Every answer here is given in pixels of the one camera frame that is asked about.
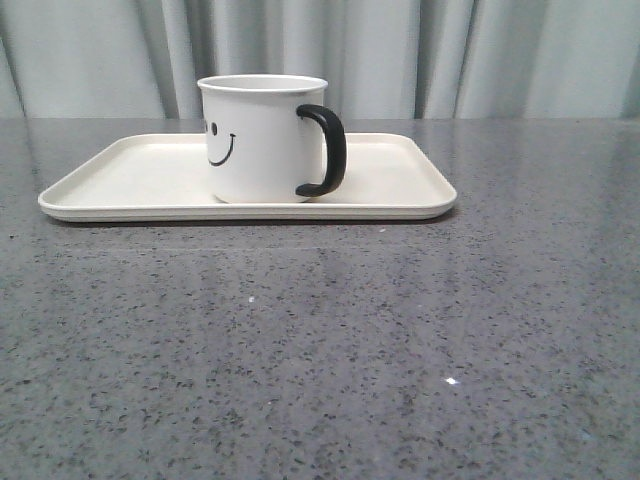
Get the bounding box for pale grey-green curtain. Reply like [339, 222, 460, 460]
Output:
[1, 1, 639, 119]

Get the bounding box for cream rectangular plastic tray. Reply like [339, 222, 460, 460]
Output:
[38, 133, 457, 222]

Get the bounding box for white smiley mug black handle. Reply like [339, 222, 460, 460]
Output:
[197, 74, 347, 203]

